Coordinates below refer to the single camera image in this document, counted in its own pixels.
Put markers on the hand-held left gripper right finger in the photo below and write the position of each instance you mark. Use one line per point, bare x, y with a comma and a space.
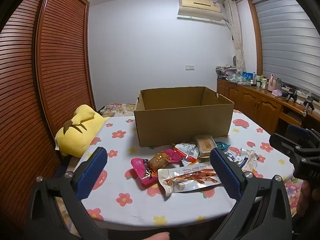
225, 172

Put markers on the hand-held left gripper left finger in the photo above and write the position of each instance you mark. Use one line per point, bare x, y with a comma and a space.
91, 172

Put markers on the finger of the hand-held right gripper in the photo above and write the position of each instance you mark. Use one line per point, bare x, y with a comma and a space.
297, 130
282, 142

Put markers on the white blue snack packet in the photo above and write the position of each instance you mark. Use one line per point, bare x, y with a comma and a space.
233, 156

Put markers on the teal foil snack packet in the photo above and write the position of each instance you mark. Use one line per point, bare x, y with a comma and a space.
222, 145

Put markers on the white snack packets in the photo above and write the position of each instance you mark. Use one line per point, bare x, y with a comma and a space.
251, 160

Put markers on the sesame candy packet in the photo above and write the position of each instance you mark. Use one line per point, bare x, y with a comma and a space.
206, 145

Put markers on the clear packet red dried strips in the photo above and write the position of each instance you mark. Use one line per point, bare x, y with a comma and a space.
190, 177

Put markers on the white red snack packet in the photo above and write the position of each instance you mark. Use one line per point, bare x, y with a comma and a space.
186, 151

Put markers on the brown cardboard box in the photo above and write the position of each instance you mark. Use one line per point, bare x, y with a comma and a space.
180, 127

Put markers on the brown snack packet pink ends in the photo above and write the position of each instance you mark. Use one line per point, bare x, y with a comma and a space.
158, 160

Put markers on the person's right hand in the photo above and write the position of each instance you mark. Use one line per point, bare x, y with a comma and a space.
306, 196

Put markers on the person's left hand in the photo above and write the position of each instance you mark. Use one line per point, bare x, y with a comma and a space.
157, 236

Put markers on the small black tripod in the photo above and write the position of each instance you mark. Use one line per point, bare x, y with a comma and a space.
291, 95
308, 105

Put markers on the yellow plush toy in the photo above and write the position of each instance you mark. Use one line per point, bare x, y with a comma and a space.
75, 135

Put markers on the purple face mask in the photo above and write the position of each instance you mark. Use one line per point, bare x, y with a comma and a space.
277, 93

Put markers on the wooden sideboard cabinet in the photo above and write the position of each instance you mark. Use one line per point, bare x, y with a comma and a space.
260, 105

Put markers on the pink bottle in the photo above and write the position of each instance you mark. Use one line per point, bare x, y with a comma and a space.
272, 82

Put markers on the floral bed sheet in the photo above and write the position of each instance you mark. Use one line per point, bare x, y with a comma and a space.
140, 205

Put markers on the cluster of small bottles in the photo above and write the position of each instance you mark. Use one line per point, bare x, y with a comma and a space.
261, 81

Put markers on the floral pillow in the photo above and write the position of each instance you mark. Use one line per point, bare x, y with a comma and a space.
117, 108

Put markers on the blue box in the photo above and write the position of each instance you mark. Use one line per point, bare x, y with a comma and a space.
247, 75

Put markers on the grey window blind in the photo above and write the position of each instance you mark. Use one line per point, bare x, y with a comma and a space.
287, 42

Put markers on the stack of newspapers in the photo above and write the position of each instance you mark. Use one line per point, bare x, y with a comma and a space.
225, 70

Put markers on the pale patterned curtain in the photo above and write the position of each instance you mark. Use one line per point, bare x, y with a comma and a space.
236, 35

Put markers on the wooden louvered wardrobe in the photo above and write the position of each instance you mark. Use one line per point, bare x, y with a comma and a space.
62, 55

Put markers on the wooden window frame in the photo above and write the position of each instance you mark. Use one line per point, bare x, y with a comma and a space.
255, 37

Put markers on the white wall switch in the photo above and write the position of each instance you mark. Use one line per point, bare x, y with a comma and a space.
190, 67

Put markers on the cream wall air conditioner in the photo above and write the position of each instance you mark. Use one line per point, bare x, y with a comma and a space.
200, 5

